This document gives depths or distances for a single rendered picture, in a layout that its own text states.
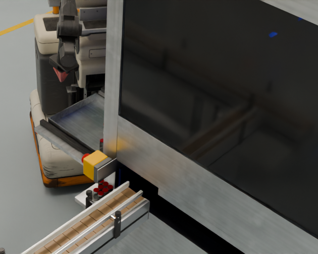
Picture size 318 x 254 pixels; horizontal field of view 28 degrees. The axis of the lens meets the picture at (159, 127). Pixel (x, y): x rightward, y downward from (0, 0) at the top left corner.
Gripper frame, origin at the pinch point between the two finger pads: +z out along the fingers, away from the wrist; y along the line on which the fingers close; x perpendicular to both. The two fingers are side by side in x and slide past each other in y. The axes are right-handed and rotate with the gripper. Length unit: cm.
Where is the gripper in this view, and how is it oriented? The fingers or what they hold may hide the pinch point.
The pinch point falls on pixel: (62, 79)
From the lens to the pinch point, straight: 247.3
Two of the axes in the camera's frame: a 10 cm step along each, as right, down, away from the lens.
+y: 7.2, 5.7, -3.9
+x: 6.6, -4.1, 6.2
